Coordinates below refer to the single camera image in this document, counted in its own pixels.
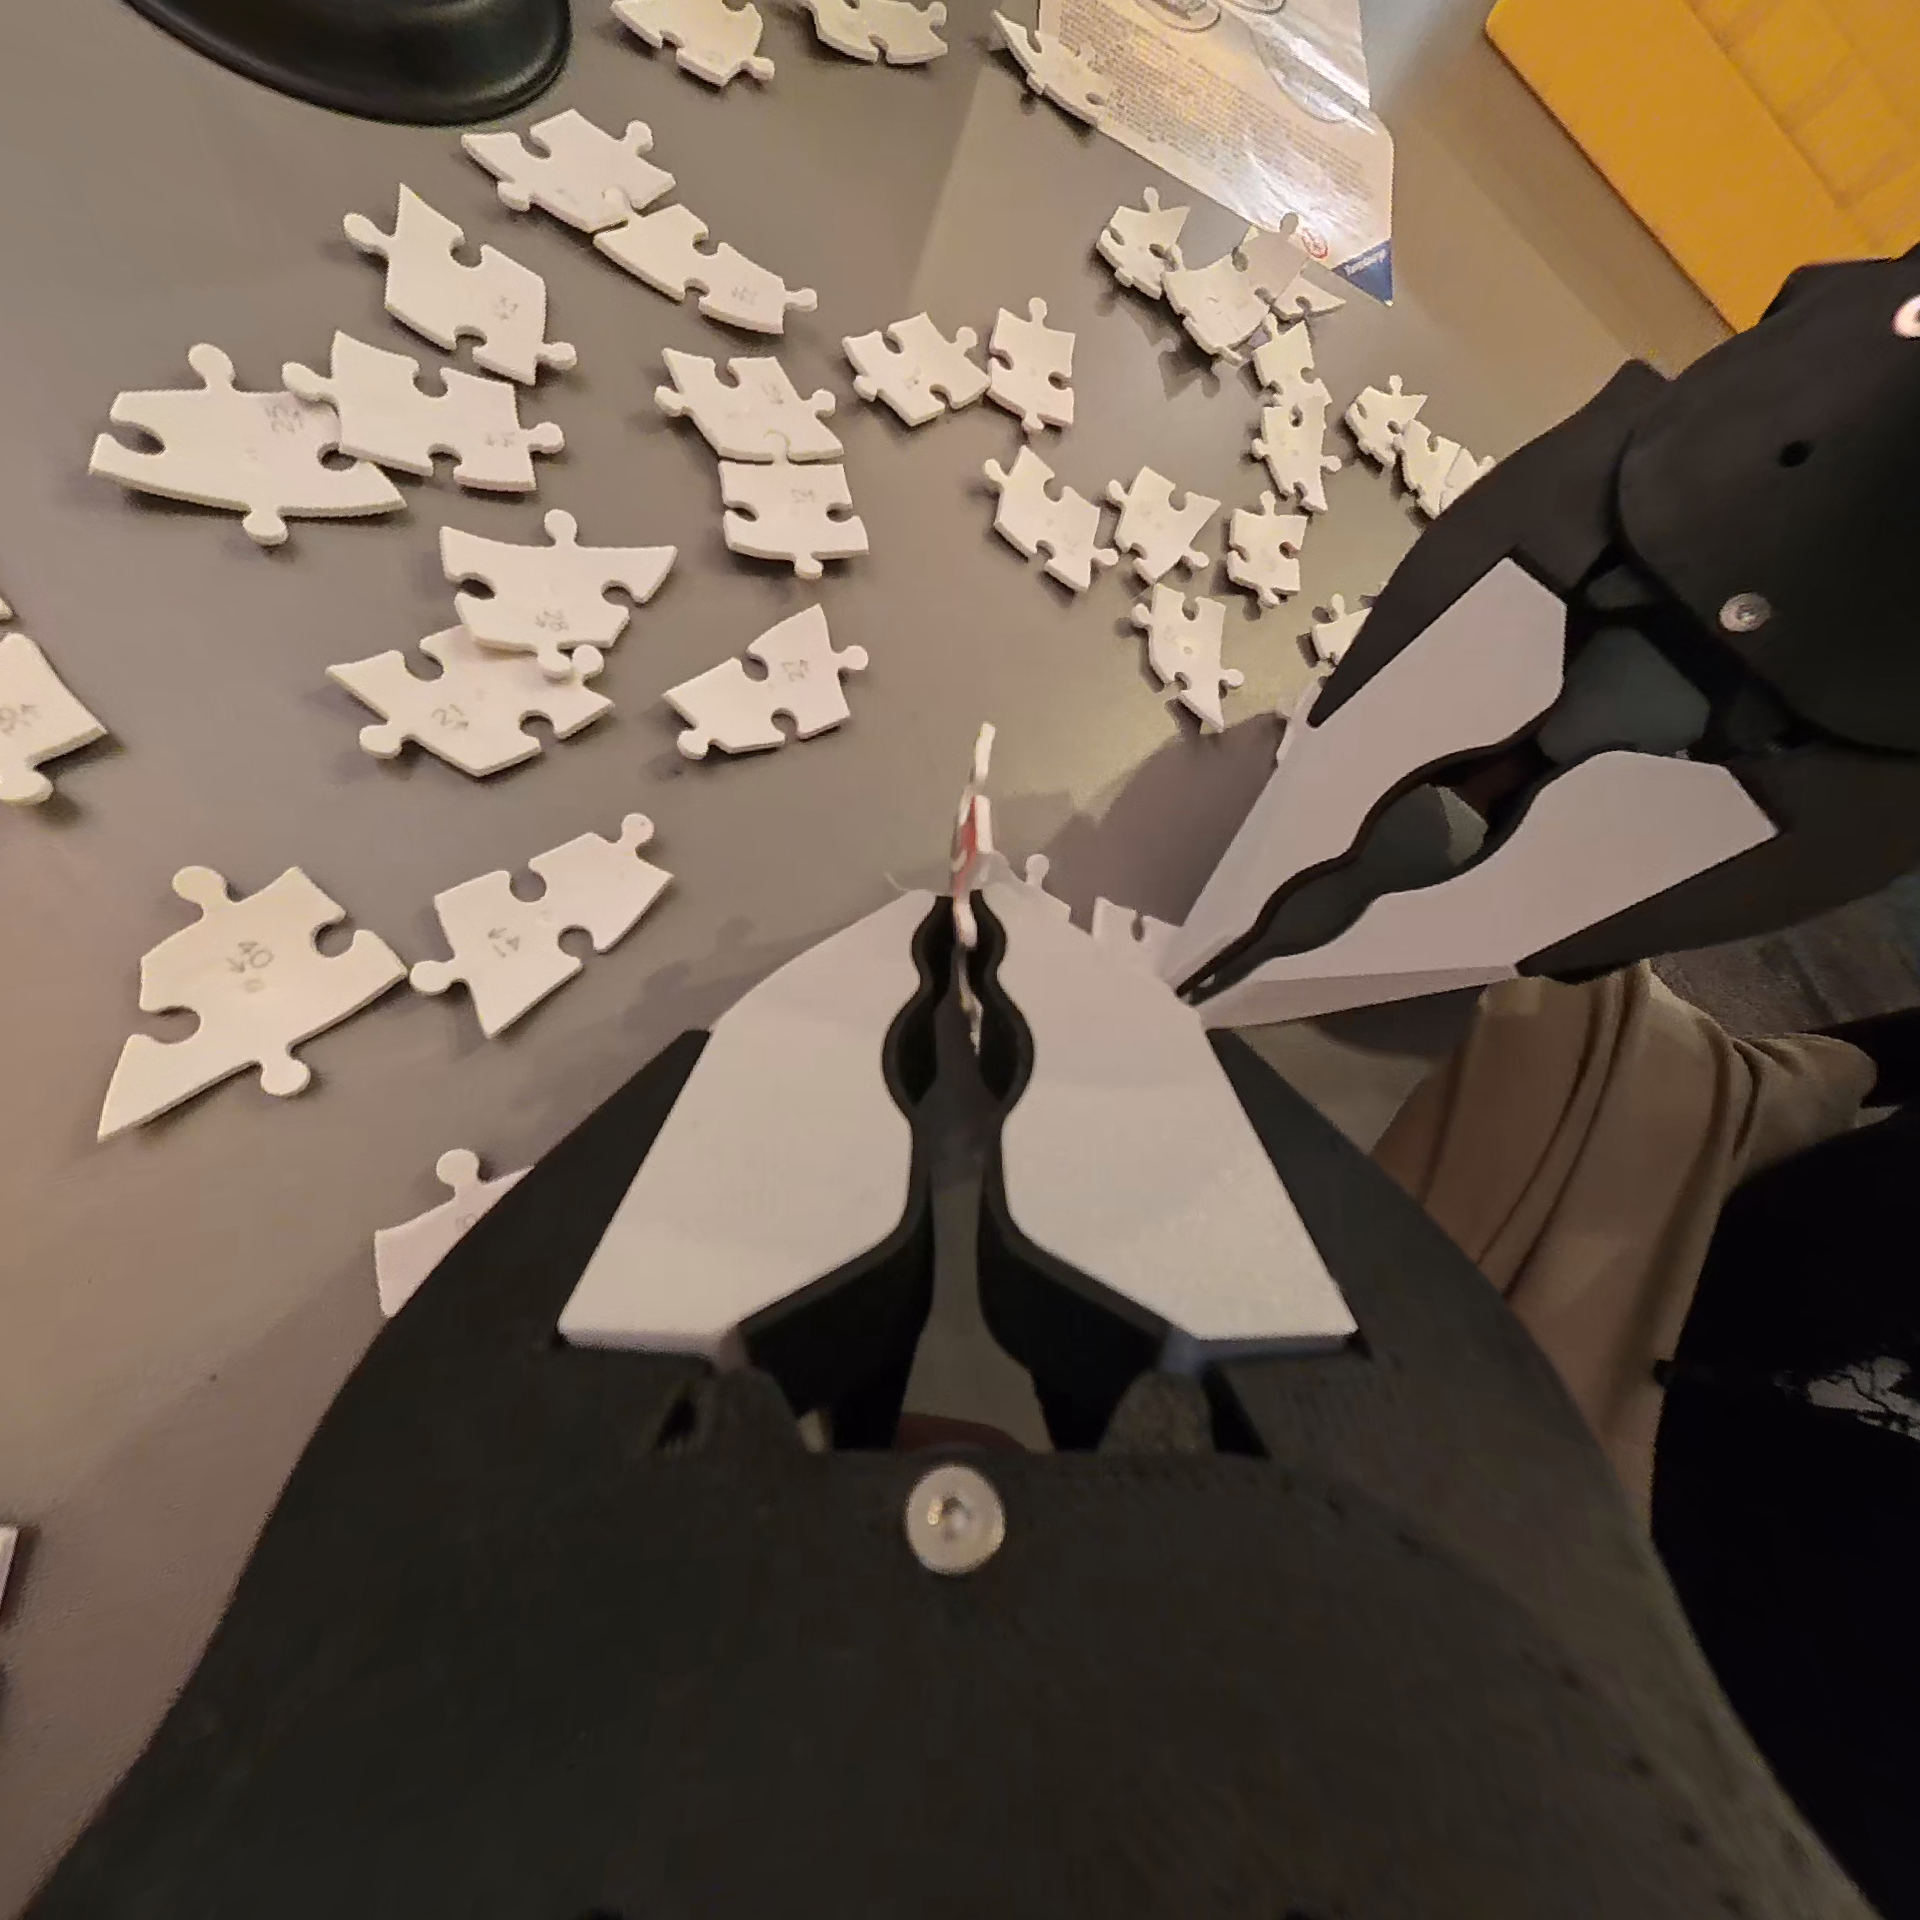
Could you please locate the assembled white puzzle section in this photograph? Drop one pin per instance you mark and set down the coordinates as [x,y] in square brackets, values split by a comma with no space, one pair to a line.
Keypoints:
[979,841]

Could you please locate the yellow plastic bin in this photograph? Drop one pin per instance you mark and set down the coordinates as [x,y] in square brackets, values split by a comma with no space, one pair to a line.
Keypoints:
[1724,135]

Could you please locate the folded instruction leaflet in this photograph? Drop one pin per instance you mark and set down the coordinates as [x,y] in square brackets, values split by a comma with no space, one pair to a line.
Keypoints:
[1244,105]

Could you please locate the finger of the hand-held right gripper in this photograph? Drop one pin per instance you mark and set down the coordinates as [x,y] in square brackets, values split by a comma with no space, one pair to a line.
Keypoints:
[1591,854]
[1411,704]

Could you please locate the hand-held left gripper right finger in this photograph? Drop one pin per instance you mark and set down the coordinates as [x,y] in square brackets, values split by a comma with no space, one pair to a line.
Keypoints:
[1170,1184]

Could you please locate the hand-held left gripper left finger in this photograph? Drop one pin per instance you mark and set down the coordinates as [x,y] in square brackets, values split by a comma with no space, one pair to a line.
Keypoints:
[750,1184]

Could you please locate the scattered loose white puzzle pieces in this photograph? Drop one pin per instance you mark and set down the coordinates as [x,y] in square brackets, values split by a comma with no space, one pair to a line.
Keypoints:
[450,690]

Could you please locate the black round ball stand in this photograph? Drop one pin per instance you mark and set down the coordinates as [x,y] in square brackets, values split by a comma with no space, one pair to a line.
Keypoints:
[374,53]

